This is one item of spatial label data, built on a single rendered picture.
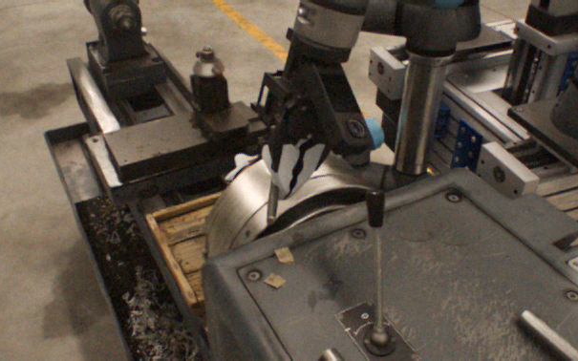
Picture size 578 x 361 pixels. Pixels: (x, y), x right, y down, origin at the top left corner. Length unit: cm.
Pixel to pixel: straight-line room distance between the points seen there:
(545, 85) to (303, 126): 87
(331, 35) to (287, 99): 9
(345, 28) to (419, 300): 32
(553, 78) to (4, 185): 257
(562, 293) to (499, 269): 7
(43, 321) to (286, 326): 187
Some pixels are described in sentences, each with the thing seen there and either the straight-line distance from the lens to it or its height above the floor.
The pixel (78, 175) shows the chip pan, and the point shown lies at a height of 54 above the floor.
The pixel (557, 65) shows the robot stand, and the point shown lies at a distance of 144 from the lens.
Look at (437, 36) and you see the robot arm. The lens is 112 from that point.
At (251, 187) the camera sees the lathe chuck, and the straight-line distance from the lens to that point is 90.
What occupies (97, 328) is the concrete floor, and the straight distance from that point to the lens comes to 237.
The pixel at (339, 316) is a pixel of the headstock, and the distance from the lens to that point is 67.
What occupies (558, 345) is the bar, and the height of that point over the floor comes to 127.
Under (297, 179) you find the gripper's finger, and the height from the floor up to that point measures 133.
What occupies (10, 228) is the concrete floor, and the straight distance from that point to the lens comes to 293.
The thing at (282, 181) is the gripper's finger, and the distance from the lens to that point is 72.
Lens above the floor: 178
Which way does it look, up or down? 38 degrees down
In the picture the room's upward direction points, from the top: straight up
